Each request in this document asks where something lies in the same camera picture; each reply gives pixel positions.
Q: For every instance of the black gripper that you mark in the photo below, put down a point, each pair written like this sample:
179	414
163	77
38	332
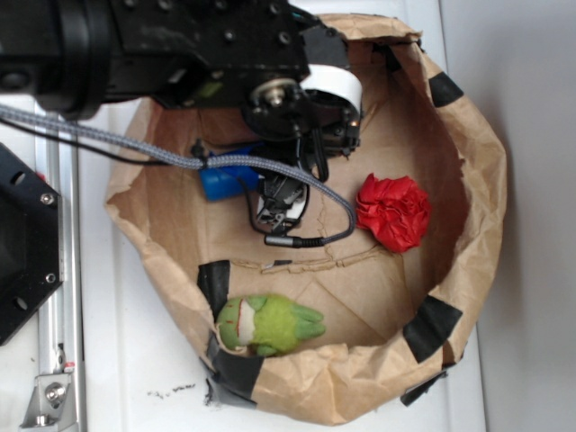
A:
324	109

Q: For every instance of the blue plastic bottle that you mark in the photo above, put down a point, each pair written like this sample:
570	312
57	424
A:
224	182

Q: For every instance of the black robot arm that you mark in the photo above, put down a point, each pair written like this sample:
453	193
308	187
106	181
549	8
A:
284	69

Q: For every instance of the red crumpled paper ball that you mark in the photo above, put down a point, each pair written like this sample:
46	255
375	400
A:
396	211

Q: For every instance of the green plush toy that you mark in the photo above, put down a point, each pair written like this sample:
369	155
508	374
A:
268	325

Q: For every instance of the brown paper bag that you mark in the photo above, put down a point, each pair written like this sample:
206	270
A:
393	320

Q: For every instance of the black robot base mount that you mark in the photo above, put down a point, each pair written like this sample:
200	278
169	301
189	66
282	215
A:
30	249

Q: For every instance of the aluminium frame rail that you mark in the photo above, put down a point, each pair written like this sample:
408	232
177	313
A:
61	342

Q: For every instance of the metal corner bracket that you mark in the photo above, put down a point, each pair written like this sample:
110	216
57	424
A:
52	405

